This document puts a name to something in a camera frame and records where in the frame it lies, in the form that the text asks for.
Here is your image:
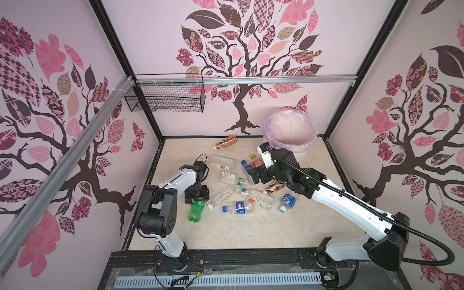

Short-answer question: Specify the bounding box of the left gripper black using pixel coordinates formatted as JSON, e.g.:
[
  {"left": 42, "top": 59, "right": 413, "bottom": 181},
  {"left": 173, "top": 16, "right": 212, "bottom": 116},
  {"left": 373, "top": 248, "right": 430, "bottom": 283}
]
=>
[{"left": 184, "top": 182, "right": 209, "bottom": 204}]

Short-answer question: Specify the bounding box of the green plastic bottle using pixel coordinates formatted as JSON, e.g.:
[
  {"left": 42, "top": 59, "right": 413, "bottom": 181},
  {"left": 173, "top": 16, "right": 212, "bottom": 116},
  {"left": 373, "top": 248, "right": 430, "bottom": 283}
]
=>
[{"left": 188, "top": 201, "right": 205, "bottom": 222}]

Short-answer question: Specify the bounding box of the clear rectangular bottle green label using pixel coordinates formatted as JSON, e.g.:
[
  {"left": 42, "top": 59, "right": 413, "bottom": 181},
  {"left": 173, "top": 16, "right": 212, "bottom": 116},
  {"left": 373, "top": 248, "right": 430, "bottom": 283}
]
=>
[{"left": 207, "top": 155, "right": 237, "bottom": 172}]

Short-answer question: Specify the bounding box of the clear bottle white cap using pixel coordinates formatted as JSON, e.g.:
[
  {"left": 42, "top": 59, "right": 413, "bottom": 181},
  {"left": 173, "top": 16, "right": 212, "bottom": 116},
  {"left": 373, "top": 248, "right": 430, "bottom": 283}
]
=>
[{"left": 207, "top": 187, "right": 235, "bottom": 210}]

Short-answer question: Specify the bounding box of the small clear bottle green cap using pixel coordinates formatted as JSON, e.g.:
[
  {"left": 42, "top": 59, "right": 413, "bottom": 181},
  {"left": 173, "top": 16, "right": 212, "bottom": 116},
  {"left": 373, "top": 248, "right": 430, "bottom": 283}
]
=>
[{"left": 219, "top": 171, "right": 248, "bottom": 187}]

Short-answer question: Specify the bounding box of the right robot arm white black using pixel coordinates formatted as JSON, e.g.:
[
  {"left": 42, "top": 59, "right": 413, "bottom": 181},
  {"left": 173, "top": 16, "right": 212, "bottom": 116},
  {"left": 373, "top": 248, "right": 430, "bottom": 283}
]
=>
[{"left": 257, "top": 143, "right": 410, "bottom": 271}]

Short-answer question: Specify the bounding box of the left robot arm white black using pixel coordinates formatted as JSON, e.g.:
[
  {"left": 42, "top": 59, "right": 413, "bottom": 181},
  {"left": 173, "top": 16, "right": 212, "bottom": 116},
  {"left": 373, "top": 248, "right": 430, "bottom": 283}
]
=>
[{"left": 135, "top": 161, "right": 210, "bottom": 259}]

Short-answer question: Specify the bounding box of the white bin with purple liner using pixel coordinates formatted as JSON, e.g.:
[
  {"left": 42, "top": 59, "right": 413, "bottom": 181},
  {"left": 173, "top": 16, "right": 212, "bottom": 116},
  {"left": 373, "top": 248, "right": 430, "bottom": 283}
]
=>
[{"left": 263, "top": 108, "right": 318, "bottom": 153}]

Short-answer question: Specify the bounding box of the red label yellow cap bottle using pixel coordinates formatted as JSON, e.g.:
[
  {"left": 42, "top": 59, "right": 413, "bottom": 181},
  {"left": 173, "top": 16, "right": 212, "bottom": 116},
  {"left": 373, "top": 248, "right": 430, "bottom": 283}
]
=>
[{"left": 250, "top": 154, "right": 263, "bottom": 167}]

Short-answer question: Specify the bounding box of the clear bottle blue label cap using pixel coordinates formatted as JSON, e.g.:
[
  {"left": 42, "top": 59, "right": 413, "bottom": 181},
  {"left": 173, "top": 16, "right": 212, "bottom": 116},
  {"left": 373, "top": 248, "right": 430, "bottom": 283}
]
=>
[{"left": 240, "top": 160, "right": 255, "bottom": 185}]

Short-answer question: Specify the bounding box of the brown gold coffee bottle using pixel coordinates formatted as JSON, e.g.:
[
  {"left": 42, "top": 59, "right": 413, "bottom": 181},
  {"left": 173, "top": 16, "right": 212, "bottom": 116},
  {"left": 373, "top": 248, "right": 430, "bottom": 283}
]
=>
[{"left": 262, "top": 182, "right": 286, "bottom": 196}]

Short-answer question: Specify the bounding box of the long clear bottle green label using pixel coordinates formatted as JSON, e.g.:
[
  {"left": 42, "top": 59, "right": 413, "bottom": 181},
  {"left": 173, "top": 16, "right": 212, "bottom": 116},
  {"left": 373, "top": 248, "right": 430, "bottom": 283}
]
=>
[{"left": 235, "top": 186, "right": 274, "bottom": 210}]

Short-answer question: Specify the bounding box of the pepsi bottle blue cap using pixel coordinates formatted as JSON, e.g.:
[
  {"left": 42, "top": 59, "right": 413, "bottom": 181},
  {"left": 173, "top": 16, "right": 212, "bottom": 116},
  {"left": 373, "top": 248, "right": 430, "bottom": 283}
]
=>
[{"left": 222, "top": 201, "right": 254, "bottom": 215}]

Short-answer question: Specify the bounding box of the blue label white cap bottle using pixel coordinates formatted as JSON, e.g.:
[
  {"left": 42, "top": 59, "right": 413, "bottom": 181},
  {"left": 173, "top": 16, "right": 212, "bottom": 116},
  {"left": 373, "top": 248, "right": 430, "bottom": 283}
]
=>
[{"left": 279, "top": 193, "right": 296, "bottom": 213}]

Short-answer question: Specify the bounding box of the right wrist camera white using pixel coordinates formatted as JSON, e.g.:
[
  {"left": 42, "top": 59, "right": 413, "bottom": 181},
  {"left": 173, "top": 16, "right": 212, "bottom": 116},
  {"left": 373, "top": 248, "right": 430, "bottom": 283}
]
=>
[{"left": 257, "top": 144, "right": 274, "bottom": 169}]

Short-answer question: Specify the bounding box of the brown bottle near back wall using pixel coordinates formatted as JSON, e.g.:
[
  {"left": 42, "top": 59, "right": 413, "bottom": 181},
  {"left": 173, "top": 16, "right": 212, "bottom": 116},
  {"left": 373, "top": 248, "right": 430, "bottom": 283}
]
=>
[{"left": 212, "top": 135, "right": 238, "bottom": 151}]

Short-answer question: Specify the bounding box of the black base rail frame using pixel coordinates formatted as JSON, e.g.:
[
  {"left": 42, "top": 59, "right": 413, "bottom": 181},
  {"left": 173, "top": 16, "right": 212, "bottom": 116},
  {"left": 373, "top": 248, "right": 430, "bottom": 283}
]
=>
[{"left": 98, "top": 248, "right": 411, "bottom": 290}]

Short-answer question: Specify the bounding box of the black wire basket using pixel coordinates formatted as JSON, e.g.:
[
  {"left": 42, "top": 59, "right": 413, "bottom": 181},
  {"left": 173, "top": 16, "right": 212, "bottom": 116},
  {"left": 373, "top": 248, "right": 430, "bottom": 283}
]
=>
[{"left": 124, "top": 72, "right": 206, "bottom": 113}]

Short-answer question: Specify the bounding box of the white slotted cable duct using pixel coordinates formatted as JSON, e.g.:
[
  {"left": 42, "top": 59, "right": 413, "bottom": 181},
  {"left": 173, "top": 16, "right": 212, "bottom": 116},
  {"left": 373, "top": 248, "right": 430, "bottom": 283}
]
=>
[{"left": 112, "top": 273, "right": 322, "bottom": 290}]

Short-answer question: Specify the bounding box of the aluminium rail back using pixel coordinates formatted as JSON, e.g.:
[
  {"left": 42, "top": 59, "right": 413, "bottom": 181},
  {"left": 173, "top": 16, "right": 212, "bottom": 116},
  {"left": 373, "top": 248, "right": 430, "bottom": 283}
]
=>
[{"left": 136, "top": 75, "right": 358, "bottom": 85}]

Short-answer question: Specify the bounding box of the aluminium rail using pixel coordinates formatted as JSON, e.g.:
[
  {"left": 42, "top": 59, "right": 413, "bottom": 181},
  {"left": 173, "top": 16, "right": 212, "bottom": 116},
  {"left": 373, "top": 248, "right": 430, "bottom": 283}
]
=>
[
  {"left": 1, "top": 76, "right": 134, "bottom": 271},
  {"left": 136, "top": 75, "right": 358, "bottom": 85}
]

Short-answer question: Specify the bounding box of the aluminium rail left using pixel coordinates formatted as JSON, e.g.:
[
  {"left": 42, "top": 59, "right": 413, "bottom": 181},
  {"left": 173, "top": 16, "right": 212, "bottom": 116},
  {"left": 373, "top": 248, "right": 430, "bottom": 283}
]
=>
[{"left": 1, "top": 76, "right": 134, "bottom": 271}]

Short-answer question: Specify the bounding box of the black corrugated cable hose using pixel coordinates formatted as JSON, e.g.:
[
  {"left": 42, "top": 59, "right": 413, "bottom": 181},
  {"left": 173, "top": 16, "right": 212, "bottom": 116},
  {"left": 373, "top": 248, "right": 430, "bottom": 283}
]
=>
[{"left": 268, "top": 144, "right": 456, "bottom": 267}]

